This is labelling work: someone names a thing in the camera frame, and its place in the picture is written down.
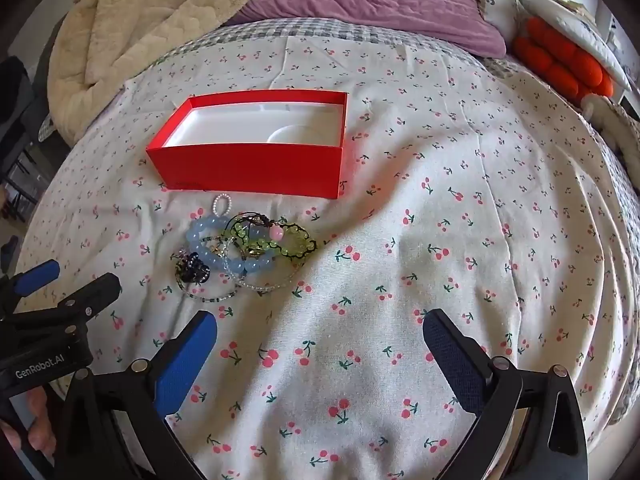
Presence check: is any large blue bead bracelet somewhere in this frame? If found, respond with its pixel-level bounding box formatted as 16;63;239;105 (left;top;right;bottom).
186;214;277;273

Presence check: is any cherry print bed sheet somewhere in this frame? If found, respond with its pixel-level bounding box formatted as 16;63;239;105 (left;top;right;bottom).
15;35;640;480

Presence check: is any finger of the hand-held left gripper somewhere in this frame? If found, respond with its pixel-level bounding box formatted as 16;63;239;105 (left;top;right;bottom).
0;272;123;341
0;259;61;311

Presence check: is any small white bead bracelet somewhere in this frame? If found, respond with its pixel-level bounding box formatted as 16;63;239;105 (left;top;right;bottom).
179;279;247;304

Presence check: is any clear crystal bead bracelet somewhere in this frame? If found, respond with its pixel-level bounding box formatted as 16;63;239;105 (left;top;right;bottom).
234;259;307;294

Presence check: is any beige fleece blanket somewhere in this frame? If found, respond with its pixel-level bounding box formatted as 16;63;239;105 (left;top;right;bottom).
47;0;321;143

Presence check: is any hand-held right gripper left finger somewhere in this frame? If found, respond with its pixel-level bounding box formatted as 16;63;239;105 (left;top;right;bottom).
50;310;218;480

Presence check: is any orange plush toy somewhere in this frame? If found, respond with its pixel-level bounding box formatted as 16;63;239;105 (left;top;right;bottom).
512;16;613;108

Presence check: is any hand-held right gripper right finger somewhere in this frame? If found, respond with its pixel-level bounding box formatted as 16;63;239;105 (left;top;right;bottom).
422;308;591;480

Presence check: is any green bead black cord bracelet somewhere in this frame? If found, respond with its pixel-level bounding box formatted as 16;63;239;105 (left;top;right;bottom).
260;220;319;264

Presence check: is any person's left hand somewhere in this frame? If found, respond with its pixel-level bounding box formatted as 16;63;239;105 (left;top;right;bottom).
0;389;57;461

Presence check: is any dark chair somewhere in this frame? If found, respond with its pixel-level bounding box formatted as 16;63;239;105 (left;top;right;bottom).
0;55;53;221

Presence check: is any red cardboard box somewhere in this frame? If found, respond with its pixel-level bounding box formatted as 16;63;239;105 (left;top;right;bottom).
146;90;349;201

